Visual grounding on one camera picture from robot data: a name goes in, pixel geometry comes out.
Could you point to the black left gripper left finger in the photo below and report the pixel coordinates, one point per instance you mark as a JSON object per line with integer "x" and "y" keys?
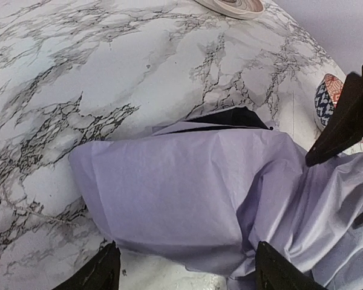
{"x": 100, "y": 272}

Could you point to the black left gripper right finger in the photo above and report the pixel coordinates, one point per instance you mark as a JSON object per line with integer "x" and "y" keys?
{"x": 273, "y": 271}

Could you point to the grey swirl plate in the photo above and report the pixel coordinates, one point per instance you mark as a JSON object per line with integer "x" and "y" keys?
{"x": 236, "y": 9}

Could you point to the lilac folding umbrella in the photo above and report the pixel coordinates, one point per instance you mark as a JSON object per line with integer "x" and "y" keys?
{"x": 204, "y": 195}

